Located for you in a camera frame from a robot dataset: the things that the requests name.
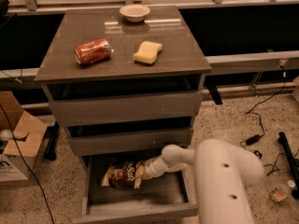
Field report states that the grey drawer cabinet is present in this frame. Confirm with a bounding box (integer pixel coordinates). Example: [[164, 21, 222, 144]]
[[34, 6, 213, 224]]

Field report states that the black stand foot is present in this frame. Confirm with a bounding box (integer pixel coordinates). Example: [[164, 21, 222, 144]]
[[43, 122, 60, 161]]

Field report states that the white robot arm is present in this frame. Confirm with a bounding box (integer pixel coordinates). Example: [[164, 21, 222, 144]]
[[144, 139, 264, 224]]

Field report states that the open bottom drawer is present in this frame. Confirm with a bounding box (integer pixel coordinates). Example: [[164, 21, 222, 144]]
[[73, 149, 197, 224]]

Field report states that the middle grey drawer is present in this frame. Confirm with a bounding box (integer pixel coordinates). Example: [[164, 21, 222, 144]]
[[68, 128, 193, 156]]

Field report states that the grey drawer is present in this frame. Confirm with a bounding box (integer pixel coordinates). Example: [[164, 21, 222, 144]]
[[68, 128, 193, 156], [49, 91, 201, 127]]

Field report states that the black power adapter with cable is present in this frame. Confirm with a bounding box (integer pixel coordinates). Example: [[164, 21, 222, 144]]
[[240, 65, 287, 175]]

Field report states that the white bowl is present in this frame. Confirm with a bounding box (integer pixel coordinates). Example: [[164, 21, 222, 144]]
[[120, 4, 150, 22]]

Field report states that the cardboard box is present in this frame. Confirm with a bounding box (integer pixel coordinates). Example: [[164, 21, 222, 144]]
[[0, 91, 48, 182]]

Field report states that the black floor cable left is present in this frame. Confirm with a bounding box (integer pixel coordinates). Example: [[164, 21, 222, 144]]
[[0, 103, 56, 224]]

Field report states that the top grey drawer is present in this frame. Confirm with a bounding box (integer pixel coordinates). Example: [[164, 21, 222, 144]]
[[49, 91, 201, 127]]

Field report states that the red soda can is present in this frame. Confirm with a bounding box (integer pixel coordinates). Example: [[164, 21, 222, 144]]
[[74, 38, 112, 65]]

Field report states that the yellow sponge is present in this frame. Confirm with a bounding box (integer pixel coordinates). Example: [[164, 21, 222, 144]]
[[133, 41, 163, 64]]

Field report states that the clear plastic bottle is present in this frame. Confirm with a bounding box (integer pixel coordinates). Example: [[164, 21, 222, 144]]
[[269, 180, 297, 203]]

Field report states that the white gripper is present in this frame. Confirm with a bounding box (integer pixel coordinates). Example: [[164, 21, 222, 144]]
[[143, 155, 187, 179]]

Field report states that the grey window rail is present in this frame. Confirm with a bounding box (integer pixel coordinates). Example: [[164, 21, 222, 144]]
[[1, 50, 299, 84]]

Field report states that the black metal bar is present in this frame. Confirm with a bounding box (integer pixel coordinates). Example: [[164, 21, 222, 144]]
[[278, 132, 299, 200]]

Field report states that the brown sea salt chip bag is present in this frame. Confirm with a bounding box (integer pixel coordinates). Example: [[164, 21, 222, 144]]
[[101, 160, 150, 189]]

